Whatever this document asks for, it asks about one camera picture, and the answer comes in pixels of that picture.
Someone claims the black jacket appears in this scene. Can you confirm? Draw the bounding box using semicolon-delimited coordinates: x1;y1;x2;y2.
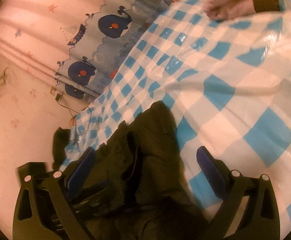
52;127;72;169

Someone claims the whale print curtain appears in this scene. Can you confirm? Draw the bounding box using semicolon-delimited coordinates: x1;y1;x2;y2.
0;0;179;103

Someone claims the thin black cable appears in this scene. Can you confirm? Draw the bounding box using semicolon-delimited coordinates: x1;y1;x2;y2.
56;97;92;142

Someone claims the dark olive puffer jacket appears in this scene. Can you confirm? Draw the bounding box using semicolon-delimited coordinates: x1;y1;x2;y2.
80;100;212;240

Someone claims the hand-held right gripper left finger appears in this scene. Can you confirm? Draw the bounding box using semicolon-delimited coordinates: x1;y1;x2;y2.
12;147;97;240

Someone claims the blue white checkered plastic sheet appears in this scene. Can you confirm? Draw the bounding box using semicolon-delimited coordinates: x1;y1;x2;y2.
60;0;291;220

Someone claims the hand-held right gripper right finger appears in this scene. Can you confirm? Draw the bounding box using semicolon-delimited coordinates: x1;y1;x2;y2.
196;147;281;240

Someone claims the white wall socket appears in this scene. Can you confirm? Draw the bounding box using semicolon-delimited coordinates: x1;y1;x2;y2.
51;87;62;102

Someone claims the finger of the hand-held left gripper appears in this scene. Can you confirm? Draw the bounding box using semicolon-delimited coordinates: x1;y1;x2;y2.
72;180;114;211

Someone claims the light pink garment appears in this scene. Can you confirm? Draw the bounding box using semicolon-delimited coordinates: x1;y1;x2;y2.
202;0;258;22

